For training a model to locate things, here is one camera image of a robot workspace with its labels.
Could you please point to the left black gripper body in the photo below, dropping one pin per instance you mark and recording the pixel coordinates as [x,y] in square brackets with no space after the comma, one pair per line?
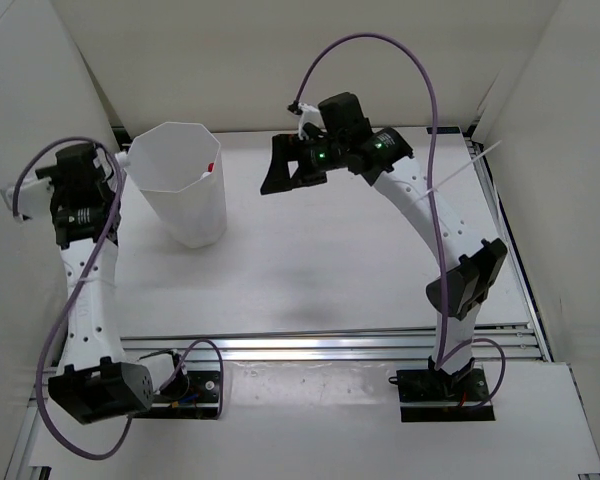
[58,201]

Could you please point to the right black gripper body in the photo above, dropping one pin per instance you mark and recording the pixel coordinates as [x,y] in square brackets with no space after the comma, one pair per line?
[322,156]

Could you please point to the red label plastic bottle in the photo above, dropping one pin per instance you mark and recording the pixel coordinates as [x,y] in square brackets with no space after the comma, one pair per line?
[209,170]

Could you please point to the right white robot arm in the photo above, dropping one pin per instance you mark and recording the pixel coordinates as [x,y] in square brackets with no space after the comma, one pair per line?
[469,264]

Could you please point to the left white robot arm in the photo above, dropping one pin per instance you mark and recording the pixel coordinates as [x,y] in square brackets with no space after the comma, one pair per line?
[95,380]

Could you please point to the white octagonal plastic bin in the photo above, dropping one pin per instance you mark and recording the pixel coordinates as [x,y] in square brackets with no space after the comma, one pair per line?
[166,163]

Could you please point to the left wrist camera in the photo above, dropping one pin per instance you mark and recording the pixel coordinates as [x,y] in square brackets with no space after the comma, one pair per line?
[74,164]

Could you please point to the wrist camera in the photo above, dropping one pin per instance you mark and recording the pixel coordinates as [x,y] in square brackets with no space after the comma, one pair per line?
[74,164]
[344,119]

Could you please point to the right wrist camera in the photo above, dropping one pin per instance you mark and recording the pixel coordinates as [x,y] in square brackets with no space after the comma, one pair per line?
[344,119]

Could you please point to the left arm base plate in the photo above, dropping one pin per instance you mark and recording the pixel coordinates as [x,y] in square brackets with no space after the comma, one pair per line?
[191,396]

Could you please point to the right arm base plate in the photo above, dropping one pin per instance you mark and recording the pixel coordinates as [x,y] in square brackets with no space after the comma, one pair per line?
[425,399]

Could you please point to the aluminium frame rail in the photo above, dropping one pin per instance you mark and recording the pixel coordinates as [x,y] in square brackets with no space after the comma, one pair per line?
[408,349]

